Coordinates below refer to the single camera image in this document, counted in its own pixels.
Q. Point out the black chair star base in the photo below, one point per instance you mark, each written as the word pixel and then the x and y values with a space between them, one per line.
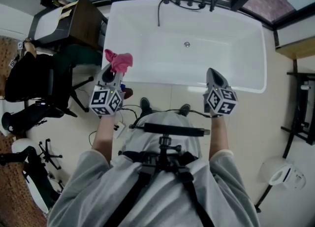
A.
pixel 48 155

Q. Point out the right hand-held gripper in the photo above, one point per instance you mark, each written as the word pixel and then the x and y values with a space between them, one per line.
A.
pixel 221 105

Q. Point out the beige folded cloth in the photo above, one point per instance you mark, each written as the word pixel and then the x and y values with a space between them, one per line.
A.
pixel 66 11

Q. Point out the tan wooden shelf board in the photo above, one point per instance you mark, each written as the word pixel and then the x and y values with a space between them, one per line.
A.
pixel 300 50

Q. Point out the person's grey shirt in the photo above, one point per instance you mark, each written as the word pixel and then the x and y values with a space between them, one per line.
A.
pixel 123 191

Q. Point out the person's right forearm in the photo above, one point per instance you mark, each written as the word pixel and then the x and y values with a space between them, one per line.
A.
pixel 219 135

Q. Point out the small dark red object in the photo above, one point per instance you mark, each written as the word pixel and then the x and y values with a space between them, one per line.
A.
pixel 127 93

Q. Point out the person's right black shoe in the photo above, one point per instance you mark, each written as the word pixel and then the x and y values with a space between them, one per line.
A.
pixel 185 109

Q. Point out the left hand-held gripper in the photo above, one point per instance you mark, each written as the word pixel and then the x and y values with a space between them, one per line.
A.
pixel 103 100

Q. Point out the white bathtub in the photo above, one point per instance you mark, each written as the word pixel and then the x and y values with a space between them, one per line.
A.
pixel 197 68

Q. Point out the person's black shoe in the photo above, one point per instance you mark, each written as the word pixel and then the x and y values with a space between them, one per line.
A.
pixel 185 109
pixel 145 104

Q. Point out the person's left black shoe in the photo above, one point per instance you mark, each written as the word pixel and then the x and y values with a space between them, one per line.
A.
pixel 145 104

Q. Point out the black chest camera harness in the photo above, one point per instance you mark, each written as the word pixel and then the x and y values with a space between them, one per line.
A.
pixel 167 162

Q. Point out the black metal stand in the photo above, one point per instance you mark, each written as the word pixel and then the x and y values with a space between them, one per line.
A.
pixel 264 197

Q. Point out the wooden washbasin cabinet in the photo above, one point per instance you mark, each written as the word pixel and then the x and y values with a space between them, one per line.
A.
pixel 86 19

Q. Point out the black metal rack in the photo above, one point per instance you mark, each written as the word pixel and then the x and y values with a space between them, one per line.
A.
pixel 307 74

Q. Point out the white power adapter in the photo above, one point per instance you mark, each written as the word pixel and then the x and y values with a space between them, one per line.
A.
pixel 121 130

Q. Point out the chrome drain plug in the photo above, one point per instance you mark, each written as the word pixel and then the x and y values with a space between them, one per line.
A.
pixel 187 44

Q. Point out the pink cloth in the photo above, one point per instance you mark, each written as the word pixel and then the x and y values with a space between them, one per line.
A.
pixel 121 61

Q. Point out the person's left forearm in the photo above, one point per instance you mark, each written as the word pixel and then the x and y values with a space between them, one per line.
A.
pixel 103 135

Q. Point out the black office chair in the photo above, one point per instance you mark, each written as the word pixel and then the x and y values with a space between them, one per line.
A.
pixel 51 80

